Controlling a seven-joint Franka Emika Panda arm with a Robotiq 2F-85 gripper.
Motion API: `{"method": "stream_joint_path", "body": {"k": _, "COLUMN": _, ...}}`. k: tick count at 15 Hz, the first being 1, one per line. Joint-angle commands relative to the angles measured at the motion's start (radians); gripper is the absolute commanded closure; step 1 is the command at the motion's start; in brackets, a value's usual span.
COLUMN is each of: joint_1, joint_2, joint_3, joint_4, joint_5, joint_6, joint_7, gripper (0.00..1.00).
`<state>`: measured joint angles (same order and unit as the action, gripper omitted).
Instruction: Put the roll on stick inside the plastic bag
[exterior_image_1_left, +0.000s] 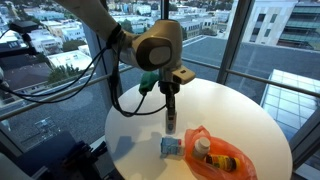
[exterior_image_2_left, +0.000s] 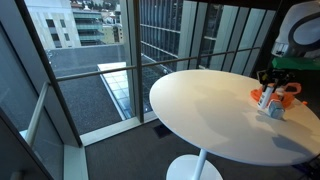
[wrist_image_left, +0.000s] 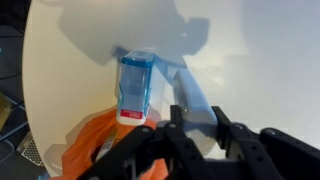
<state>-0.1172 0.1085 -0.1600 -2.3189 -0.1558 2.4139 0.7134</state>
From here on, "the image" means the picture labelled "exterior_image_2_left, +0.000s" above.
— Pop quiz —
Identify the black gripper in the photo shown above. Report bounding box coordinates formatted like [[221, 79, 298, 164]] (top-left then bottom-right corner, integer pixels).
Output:
[[257, 68, 296, 95]]

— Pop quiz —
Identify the beige roll-on stick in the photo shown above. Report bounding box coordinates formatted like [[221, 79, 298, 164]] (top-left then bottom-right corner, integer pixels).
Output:
[[257, 84, 275, 110]]

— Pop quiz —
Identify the orange plastic bag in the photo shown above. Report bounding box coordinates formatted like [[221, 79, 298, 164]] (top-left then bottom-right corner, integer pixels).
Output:
[[249, 82, 308, 109]]

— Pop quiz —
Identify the white capped bottle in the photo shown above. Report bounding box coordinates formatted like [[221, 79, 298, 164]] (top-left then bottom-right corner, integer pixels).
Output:
[[275, 88, 287, 102]]

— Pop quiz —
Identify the small blue box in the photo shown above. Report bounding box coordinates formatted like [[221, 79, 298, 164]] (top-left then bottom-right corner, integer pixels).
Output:
[[266, 99, 287, 120]]

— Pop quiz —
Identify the black floor vent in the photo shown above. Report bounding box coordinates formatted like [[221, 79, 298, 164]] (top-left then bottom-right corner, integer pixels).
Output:
[[153, 124, 174, 139]]

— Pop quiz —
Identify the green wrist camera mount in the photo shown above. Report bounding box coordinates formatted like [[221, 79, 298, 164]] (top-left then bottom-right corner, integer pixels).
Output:
[[271, 56, 320, 72]]

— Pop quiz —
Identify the grey horizontal window rail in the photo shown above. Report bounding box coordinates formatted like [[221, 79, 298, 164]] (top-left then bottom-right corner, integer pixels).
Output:
[[24, 81, 51, 148], [139, 47, 262, 68], [54, 64, 138, 83]]

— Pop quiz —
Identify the white table pedestal base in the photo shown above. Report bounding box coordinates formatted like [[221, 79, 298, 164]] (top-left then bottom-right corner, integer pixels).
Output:
[[165, 148, 224, 180]]

